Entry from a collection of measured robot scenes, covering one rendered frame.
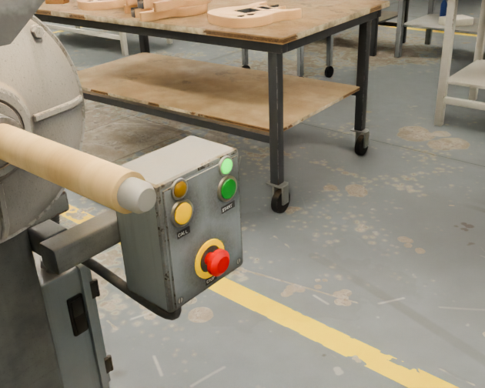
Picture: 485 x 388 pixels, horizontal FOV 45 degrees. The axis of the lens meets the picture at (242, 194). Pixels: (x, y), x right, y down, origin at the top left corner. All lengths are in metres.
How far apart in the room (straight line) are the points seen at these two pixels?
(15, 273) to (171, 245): 0.22
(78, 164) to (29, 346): 0.52
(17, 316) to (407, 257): 2.04
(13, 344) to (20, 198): 0.33
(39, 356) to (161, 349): 1.28
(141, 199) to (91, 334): 0.65
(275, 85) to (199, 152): 1.92
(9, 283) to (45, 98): 0.32
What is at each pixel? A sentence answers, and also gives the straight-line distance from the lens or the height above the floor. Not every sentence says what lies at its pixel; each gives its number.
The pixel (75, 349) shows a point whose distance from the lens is 1.05.
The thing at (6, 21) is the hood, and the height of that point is 1.40.
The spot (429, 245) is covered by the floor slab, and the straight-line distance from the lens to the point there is 2.81.
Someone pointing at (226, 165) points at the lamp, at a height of 1.11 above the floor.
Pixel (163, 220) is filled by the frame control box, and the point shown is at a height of 1.07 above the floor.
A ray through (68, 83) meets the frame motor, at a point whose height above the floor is 1.27.
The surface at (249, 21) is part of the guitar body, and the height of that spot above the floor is 0.93.
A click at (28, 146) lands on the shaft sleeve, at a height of 1.26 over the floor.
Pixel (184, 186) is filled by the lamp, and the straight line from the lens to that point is 0.77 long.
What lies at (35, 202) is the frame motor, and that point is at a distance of 0.66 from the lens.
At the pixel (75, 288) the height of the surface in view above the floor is 0.89.
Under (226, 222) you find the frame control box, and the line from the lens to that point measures 0.86.
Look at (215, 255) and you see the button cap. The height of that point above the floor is 0.99.
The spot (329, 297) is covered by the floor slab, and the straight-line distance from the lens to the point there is 2.41.
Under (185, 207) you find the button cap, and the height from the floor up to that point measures 1.08.
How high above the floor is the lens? 1.44
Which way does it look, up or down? 27 degrees down
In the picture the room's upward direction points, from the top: 3 degrees counter-clockwise
